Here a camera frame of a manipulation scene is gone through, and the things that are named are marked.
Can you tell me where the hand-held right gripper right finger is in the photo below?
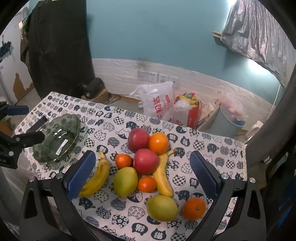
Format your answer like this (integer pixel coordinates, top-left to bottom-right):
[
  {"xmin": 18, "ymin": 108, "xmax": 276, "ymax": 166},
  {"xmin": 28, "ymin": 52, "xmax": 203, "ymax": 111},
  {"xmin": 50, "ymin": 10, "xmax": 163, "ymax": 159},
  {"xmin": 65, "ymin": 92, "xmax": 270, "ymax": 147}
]
[{"xmin": 185, "ymin": 150, "xmax": 270, "ymax": 241}]

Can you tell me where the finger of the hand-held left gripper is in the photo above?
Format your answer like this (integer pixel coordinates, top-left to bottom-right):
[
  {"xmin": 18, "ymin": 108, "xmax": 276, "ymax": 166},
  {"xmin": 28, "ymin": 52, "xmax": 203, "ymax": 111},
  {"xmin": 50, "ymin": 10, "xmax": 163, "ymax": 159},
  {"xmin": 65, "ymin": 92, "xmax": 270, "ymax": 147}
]
[
  {"xmin": 0, "ymin": 101, "xmax": 29, "ymax": 121},
  {"xmin": 0, "ymin": 131, "xmax": 45, "ymax": 151}
]

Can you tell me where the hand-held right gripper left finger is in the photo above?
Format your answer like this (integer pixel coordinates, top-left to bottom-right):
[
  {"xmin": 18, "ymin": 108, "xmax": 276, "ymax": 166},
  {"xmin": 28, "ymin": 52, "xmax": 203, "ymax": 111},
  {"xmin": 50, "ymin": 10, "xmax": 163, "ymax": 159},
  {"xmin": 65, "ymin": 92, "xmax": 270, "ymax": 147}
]
[{"xmin": 20, "ymin": 150, "xmax": 97, "ymax": 241}]

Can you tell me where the yellow banana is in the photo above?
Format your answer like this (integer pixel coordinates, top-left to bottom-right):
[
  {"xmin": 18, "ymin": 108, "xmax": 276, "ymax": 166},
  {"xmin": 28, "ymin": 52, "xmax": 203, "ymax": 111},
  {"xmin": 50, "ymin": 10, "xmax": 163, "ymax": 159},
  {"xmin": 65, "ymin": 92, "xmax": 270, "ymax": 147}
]
[
  {"xmin": 153, "ymin": 149, "xmax": 178, "ymax": 198},
  {"xmin": 79, "ymin": 151, "xmax": 111, "ymax": 198}
]

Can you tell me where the green glass bowl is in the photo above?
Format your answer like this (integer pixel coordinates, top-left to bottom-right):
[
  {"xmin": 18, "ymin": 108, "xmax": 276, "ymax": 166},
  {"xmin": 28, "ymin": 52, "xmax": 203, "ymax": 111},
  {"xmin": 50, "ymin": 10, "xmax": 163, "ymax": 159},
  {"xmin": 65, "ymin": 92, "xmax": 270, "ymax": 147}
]
[{"xmin": 31, "ymin": 113, "xmax": 82, "ymax": 164}]

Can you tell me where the large orange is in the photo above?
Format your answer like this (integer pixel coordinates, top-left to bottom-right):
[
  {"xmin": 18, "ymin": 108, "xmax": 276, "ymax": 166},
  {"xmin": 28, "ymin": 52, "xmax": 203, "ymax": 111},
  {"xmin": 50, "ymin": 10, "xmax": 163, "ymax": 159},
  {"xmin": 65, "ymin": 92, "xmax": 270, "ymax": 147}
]
[
  {"xmin": 183, "ymin": 197, "xmax": 207, "ymax": 220},
  {"xmin": 148, "ymin": 133, "xmax": 169, "ymax": 156}
]

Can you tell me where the small mandarin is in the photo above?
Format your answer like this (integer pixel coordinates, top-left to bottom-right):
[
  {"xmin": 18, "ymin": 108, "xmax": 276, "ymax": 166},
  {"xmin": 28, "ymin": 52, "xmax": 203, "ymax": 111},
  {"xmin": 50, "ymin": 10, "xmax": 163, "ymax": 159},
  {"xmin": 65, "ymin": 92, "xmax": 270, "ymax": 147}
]
[
  {"xmin": 138, "ymin": 176, "xmax": 157, "ymax": 193},
  {"xmin": 115, "ymin": 153, "xmax": 132, "ymax": 169}
]

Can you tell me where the red apple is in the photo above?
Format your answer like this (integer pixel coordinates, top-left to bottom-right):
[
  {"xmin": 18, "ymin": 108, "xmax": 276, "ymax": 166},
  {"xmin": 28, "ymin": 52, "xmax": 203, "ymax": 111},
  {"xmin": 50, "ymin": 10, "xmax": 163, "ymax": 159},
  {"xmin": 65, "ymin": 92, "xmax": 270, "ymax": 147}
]
[
  {"xmin": 132, "ymin": 148, "xmax": 160, "ymax": 175},
  {"xmin": 127, "ymin": 128, "xmax": 151, "ymax": 153}
]

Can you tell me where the blue-grey bin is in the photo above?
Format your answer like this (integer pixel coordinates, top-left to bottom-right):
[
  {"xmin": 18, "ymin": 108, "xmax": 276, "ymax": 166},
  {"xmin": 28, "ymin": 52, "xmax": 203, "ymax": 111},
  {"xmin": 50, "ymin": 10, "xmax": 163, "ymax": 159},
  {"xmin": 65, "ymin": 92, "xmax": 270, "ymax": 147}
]
[{"xmin": 216, "ymin": 102, "xmax": 247, "ymax": 137}]

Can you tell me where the cat print tablecloth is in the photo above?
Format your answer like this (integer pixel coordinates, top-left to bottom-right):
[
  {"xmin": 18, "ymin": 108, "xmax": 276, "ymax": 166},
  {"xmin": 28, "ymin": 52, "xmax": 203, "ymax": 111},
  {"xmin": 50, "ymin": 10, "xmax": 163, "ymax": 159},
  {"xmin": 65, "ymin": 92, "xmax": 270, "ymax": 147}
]
[{"xmin": 14, "ymin": 91, "xmax": 248, "ymax": 241}]

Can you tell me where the white and red carton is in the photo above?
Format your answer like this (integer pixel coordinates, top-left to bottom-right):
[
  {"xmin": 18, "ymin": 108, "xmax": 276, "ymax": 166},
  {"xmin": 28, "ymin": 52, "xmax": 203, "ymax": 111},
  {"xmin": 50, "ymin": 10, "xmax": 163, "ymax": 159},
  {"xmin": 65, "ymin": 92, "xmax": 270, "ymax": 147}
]
[{"xmin": 198, "ymin": 97, "xmax": 221, "ymax": 130}]

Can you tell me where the red and white bag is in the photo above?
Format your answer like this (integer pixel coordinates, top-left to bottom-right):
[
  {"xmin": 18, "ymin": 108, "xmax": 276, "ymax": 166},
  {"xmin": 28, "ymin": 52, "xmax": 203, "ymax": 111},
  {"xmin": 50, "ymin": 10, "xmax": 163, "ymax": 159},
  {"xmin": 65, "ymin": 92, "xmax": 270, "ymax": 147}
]
[{"xmin": 172, "ymin": 93, "xmax": 202, "ymax": 130}]

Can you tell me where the white kettle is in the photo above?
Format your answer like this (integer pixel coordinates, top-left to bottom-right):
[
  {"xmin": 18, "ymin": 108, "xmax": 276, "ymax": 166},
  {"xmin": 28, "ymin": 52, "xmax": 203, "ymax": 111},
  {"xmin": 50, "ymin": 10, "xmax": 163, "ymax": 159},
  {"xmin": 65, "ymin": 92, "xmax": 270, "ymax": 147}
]
[{"xmin": 245, "ymin": 120, "xmax": 264, "ymax": 142}]

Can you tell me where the black hanging cloth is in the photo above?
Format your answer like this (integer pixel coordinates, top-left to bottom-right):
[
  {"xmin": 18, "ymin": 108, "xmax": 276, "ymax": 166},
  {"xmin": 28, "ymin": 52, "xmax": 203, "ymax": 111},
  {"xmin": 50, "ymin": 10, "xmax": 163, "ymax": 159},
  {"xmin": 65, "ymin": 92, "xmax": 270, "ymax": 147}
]
[{"xmin": 23, "ymin": 0, "xmax": 95, "ymax": 100}]

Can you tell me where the brown cardboard box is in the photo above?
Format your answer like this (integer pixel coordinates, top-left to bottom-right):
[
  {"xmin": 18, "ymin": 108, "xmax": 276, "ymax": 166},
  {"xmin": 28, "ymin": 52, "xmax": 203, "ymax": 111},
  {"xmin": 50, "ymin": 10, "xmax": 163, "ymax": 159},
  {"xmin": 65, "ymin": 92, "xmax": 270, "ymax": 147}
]
[{"xmin": 81, "ymin": 88, "xmax": 109, "ymax": 103}]

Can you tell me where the white plastic bag red print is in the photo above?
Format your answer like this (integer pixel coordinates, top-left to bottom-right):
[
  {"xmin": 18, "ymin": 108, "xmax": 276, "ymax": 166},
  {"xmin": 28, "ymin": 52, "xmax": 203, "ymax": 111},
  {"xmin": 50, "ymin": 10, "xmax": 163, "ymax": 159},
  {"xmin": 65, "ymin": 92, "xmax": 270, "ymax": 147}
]
[{"xmin": 129, "ymin": 81, "xmax": 175, "ymax": 122}]

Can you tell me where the wooden strip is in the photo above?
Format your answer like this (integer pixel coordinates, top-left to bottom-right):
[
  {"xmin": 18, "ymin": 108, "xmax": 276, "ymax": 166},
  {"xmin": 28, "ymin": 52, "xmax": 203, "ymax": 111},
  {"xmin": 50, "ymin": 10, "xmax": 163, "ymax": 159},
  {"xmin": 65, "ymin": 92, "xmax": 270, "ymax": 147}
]
[{"xmin": 212, "ymin": 31, "xmax": 226, "ymax": 44}]

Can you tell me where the grey curtain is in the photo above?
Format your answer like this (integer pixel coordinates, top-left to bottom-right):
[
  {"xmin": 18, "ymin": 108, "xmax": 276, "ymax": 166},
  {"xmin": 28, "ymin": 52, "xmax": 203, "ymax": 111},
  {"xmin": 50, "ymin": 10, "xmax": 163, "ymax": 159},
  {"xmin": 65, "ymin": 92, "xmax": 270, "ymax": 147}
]
[{"xmin": 221, "ymin": 0, "xmax": 296, "ymax": 87}]

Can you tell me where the black cable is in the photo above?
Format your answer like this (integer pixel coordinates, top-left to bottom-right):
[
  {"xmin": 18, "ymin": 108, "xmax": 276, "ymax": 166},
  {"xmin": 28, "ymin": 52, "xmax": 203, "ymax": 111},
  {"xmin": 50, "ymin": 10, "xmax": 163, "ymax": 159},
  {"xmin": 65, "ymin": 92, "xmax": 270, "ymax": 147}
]
[{"xmin": 107, "ymin": 93, "xmax": 122, "ymax": 105}]

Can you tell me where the dark grey frame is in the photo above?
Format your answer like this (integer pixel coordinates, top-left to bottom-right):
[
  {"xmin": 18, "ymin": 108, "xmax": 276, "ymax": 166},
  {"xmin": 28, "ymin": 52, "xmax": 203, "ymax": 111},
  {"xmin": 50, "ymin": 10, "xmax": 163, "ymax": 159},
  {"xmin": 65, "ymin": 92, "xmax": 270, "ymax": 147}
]
[{"xmin": 245, "ymin": 53, "xmax": 296, "ymax": 190}]

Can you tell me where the white cord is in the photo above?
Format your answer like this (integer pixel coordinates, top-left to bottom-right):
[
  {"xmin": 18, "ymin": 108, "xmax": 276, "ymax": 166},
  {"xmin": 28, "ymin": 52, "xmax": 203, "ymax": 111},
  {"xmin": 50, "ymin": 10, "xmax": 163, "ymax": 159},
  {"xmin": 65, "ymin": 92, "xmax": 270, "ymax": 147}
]
[{"xmin": 270, "ymin": 83, "xmax": 281, "ymax": 112}]

